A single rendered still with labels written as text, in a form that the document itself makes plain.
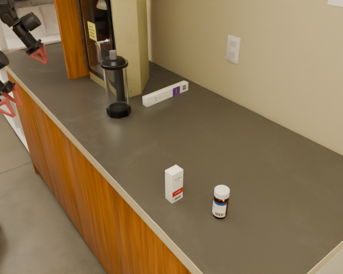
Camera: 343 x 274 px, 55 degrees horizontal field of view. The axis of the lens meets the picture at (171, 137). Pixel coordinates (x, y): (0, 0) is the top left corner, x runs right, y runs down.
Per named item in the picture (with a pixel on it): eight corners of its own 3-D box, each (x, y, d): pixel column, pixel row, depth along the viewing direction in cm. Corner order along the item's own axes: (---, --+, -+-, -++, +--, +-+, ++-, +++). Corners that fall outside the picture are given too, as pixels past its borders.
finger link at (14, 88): (29, 98, 129) (12, 78, 124) (25, 106, 123) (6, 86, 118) (15, 106, 130) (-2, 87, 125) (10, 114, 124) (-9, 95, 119)
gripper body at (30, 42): (42, 41, 164) (32, 28, 160) (38, 48, 156) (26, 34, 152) (32, 48, 165) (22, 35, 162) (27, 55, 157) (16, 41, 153)
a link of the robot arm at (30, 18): (6, 12, 155) (0, 17, 148) (25, -1, 153) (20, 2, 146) (24, 35, 161) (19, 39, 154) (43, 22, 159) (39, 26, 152)
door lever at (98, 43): (110, 61, 143) (108, 59, 145) (108, 38, 138) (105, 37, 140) (99, 63, 141) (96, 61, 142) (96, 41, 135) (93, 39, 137)
